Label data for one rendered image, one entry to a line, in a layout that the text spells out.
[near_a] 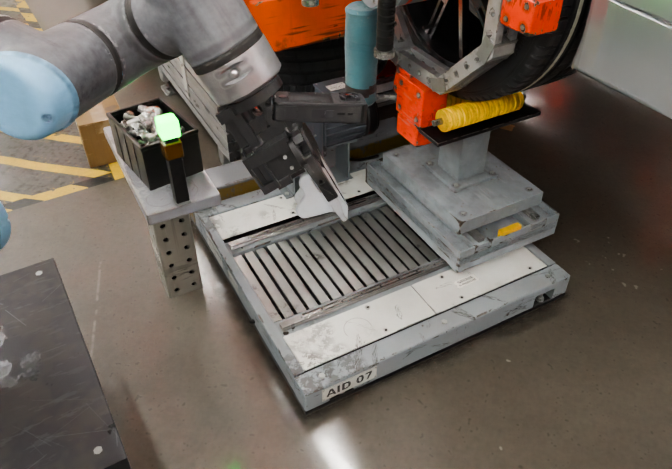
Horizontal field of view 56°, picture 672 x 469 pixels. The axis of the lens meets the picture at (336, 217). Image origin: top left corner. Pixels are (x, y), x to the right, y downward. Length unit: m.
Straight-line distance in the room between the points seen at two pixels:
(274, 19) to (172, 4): 1.20
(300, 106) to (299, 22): 1.19
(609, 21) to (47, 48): 0.97
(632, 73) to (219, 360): 1.15
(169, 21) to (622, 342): 1.47
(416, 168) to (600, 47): 0.79
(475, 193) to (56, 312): 1.14
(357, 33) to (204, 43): 0.94
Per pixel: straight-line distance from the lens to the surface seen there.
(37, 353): 1.42
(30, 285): 1.58
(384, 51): 1.33
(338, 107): 0.76
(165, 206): 1.44
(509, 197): 1.86
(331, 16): 1.98
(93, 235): 2.16
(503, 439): 1.58
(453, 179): 1.88
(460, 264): 1.76
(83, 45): 0.72
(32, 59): 0.68
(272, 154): 0.75
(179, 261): 1.79
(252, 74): 0.72
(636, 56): 1.27
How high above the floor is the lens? 1.30
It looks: 38 degrees down
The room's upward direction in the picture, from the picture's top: straight up
